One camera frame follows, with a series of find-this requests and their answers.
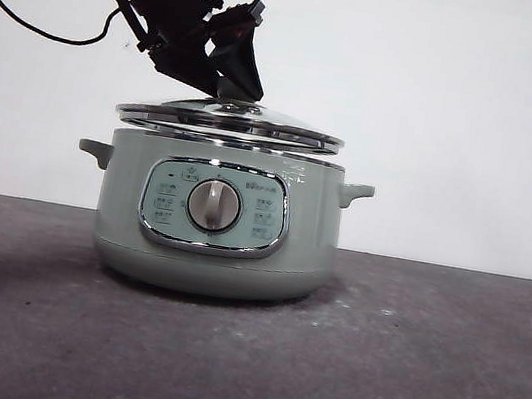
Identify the pale green electric pot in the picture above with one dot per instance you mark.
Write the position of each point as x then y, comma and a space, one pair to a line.
310, 237

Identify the glass lid with green knob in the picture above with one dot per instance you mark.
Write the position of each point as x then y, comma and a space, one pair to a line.
233, 116

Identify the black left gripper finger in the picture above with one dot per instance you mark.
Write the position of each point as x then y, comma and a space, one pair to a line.
238, 68
185, 68

